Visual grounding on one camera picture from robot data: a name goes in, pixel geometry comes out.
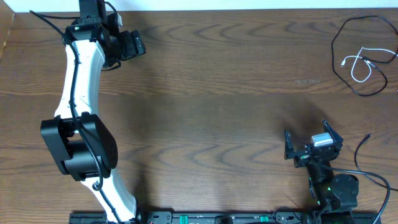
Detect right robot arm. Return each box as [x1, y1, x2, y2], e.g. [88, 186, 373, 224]
[284, 120, 359, 224]

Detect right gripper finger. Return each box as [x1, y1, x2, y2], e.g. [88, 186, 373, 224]
[322, 119, 343, 152]
[284, 129, 294, 160]

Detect wooden panel at left edge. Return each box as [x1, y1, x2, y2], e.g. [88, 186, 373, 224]
[0, 0, 15, 58]

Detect white USB cable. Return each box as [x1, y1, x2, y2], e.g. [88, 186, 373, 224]
[340, 46, 398, 83]

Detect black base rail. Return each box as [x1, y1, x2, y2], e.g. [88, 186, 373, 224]
[68, 210, 382, 224]

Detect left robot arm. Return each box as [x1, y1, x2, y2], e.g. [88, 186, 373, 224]
[40, 0, 147, 223]

